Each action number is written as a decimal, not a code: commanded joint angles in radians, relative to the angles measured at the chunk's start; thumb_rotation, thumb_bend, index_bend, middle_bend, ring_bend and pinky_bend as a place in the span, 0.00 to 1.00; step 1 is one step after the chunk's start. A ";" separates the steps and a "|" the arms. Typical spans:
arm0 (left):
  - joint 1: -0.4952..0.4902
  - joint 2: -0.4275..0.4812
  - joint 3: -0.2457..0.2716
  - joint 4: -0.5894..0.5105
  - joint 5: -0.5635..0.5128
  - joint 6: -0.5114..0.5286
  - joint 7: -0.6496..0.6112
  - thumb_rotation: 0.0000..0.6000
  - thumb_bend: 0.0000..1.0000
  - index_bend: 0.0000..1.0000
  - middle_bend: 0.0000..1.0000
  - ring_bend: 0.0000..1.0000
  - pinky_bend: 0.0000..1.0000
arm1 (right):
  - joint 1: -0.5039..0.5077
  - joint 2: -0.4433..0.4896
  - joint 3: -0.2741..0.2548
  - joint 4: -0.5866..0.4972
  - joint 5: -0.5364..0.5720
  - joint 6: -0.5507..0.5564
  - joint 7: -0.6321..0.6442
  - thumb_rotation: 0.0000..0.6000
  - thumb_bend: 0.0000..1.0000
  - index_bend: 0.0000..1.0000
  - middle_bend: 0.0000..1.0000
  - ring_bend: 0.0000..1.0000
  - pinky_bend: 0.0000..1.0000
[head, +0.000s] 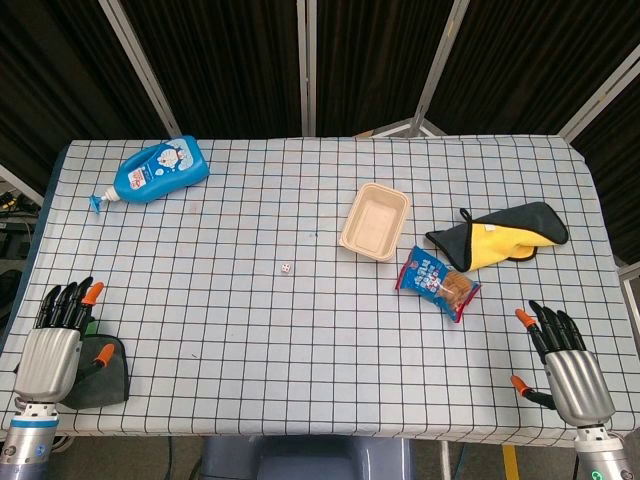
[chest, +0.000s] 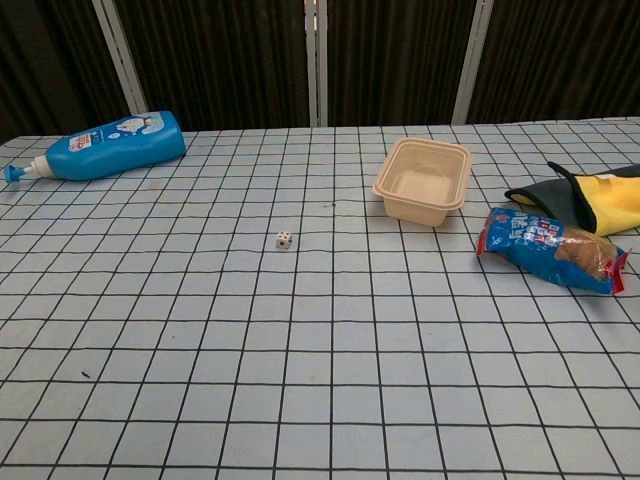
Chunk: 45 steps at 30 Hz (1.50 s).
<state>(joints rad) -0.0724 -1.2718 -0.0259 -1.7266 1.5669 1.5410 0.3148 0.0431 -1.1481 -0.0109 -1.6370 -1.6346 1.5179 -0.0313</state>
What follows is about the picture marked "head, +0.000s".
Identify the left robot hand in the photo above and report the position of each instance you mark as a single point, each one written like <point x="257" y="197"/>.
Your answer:
<point x="47" y="359"/>

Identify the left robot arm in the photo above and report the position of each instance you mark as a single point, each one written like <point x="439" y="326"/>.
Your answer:
<point x="27" y="440"/>

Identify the yellow and grey cloth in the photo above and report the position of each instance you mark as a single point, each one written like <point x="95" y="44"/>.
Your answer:
<point x="500" y="235"/>

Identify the checkered tablecloth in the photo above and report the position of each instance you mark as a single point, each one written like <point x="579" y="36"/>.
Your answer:
<point x="300" y="325"/>

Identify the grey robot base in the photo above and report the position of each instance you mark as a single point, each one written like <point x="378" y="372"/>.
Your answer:
<point x="305" y="457"/>

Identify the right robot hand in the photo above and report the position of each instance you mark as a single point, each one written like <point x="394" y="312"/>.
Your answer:
<point x="575" y="380"/>

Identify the beige plastic tray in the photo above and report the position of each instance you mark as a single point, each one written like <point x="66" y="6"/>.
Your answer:
<point x="375" y="222"/>

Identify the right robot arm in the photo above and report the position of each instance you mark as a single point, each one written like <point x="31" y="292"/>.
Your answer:
<point x="602" y="452"/>

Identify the small white die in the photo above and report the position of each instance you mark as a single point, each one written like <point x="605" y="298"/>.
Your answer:
<point x="286" y="268"/>

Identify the blue detergent bottle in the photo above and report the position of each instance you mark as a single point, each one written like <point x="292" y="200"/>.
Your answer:
<point x="160" y="170"/>

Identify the blue snack bag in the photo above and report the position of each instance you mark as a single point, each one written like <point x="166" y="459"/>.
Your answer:
<point x="437" y="282"/>

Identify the dark green cloth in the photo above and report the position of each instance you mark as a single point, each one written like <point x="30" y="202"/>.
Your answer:
<point x="107" y="382"/>

